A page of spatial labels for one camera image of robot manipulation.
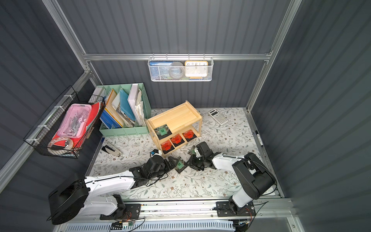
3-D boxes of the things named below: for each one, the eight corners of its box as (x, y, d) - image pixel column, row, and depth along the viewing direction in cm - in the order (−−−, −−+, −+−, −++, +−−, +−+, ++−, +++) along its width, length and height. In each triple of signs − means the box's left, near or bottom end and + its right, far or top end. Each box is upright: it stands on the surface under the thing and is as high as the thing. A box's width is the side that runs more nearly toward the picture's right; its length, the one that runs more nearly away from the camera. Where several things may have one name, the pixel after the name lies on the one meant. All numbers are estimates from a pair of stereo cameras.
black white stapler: (103, 150, 99) (101, 148, 97) (106, 146, 101) (104, 144, 99) (117, 157, 95) (116, 155, 93) (121, 153, 97) (119, 151, 95)
